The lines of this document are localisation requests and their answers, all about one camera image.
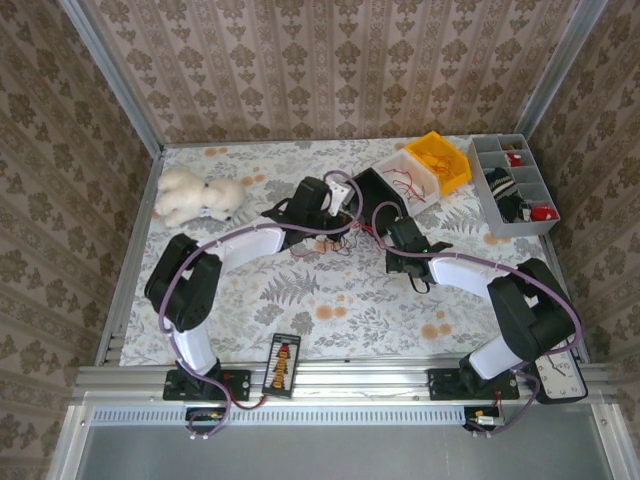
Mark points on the black plastic bin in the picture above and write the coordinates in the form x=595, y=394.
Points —
x=372, y=192

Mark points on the white plastic bin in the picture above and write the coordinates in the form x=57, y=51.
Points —
x=400, y=165

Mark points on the yellow plastic bin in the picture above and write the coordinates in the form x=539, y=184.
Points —
x=457, y=175

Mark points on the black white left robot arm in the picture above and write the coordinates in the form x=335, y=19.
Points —
x=250, y=245

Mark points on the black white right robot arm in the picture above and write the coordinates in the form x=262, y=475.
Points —
x=460, y=275

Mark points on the floral tablecloth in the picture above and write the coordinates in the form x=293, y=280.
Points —
x=375, y=310

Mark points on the white plush toy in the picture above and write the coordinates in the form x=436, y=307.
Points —
x=190, y=197

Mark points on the black white striped sock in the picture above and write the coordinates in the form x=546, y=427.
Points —
x=500, y=187

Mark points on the black orange printed card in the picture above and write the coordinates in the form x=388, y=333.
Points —
x=281, y=367

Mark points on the grey divided organizer tray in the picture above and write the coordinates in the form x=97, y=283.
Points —
x=532, y=175

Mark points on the small brown items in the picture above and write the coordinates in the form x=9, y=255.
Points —
x=511, y=146

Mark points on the black electronics box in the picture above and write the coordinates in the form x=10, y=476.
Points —
x=207, y=420
x=485, y=419

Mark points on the black analog clock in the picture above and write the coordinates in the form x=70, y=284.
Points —
x=565, y=380

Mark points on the grey metal panel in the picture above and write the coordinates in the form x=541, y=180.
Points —
x=325, y=455

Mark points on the long aluminium frame rail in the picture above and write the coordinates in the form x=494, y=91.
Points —
x=350, y=380

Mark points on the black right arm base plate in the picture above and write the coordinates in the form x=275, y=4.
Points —
x=442, y=385

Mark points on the aluminium side rail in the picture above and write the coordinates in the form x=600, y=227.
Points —
x=131, y=260

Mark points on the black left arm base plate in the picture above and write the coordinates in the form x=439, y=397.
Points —
x=237, y=385

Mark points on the aluminium frame post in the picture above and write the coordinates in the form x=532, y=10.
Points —
x=560, y=70
x=115, y=80

